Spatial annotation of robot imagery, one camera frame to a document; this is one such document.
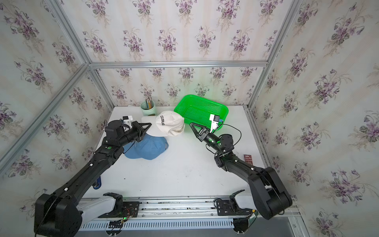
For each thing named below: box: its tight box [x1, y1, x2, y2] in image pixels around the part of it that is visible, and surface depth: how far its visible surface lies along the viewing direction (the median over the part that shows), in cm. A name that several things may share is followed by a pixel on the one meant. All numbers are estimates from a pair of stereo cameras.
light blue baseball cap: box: [122, 133, 169, 160], surface depth 88 cm
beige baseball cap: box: [141, 110, 186, 137], surface depth 81 cm
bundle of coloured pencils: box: [145, 96, 153, 110], surface depth 103 cm
